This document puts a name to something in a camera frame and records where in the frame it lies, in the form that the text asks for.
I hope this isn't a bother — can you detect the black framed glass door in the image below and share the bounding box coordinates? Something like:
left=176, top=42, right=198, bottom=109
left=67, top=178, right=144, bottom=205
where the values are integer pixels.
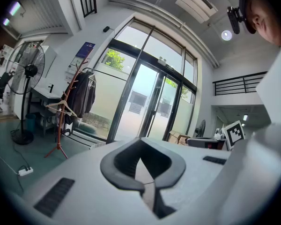
left=106, top=17, right=199, bottom=145

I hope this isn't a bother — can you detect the small black standing fan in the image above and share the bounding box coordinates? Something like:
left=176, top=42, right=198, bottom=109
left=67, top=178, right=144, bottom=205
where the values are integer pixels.
left=194, top=119, right=207, bottom=138

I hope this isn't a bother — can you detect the person's head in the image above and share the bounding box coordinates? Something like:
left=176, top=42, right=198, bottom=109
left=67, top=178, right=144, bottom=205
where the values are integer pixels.
left=238, top=0, right=281, bottom=46

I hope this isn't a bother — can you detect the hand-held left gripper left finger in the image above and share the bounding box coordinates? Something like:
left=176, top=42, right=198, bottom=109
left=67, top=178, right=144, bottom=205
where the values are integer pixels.
left=22, top=137, right=160, bottom=225

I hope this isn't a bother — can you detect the black pedestal fan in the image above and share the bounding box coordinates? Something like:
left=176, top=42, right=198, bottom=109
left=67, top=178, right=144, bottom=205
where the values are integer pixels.
left=6, top=41, right=46, bottom=145

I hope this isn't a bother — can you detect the black metal garment rail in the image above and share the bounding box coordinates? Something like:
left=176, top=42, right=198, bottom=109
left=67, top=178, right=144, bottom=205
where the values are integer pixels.
left=60, top=67, right=132, bottom=150

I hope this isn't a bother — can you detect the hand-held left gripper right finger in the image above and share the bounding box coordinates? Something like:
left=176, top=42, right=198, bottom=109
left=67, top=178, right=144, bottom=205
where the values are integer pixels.
left=140, top=137, right=232, bottom=220

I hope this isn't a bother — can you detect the blue wall poster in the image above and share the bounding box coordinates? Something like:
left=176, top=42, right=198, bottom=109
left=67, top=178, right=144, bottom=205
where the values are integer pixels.
left=75, top=42, right=96, bottom=59

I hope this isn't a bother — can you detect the blue waste bin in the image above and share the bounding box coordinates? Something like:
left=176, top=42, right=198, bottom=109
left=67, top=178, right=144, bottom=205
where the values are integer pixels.
left=25, top=113, right=37, bottom=133

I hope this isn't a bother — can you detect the black head-mounted camera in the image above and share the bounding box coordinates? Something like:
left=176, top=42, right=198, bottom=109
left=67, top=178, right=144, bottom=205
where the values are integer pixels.
left=226, top=6, right=246, bottom=35

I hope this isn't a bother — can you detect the large printed cardboard box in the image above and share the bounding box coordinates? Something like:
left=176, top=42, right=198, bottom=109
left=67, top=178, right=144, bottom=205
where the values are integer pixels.
left=169, top=130, right=190, bottom=146

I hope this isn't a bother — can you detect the white ceiling air conditioner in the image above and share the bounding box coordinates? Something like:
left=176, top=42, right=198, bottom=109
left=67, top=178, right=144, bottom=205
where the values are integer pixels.
left=174, top=0, right=219, bottom=24

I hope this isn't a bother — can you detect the round ceiling light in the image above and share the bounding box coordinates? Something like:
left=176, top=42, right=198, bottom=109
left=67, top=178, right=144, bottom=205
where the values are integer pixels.
left=221, top=30, right=233, bottom=41

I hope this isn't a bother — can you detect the white wall notice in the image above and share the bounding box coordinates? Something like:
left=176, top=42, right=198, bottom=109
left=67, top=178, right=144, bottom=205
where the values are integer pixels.
left=69, top=56, right=85, bottom=68

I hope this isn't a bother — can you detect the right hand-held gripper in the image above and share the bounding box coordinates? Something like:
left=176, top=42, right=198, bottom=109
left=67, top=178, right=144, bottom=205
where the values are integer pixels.
left=186, top=120, right=246, bottom=151

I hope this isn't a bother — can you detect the white power strip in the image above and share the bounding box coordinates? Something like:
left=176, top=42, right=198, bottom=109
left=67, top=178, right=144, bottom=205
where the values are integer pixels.
left=18, top=166, right=34, bottom=177

